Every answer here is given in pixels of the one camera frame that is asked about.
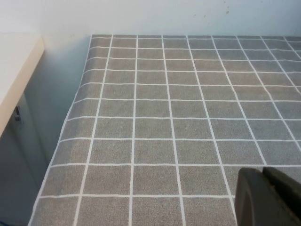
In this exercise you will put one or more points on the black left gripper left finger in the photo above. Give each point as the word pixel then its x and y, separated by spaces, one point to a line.
pixel 254 200

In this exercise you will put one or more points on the small metal latch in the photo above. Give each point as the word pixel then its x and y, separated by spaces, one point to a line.
pixel 18 115

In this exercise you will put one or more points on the beige side table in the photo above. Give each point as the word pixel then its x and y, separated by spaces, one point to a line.
pixel 16 70

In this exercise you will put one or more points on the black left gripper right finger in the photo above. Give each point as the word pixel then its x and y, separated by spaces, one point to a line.
pixel 289 200

